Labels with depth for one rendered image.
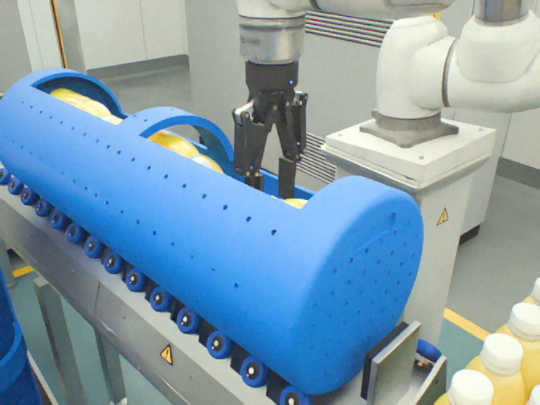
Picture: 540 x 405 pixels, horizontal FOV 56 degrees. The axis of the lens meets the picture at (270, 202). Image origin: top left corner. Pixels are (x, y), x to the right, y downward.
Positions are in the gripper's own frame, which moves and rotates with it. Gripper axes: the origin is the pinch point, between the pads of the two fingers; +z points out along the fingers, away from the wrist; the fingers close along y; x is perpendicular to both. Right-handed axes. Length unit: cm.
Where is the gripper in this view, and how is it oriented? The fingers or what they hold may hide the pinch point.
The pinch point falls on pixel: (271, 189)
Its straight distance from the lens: 80.7
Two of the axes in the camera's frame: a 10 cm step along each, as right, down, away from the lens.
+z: 0.0, 8.8, 4.7
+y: -7.0, 3.3, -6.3
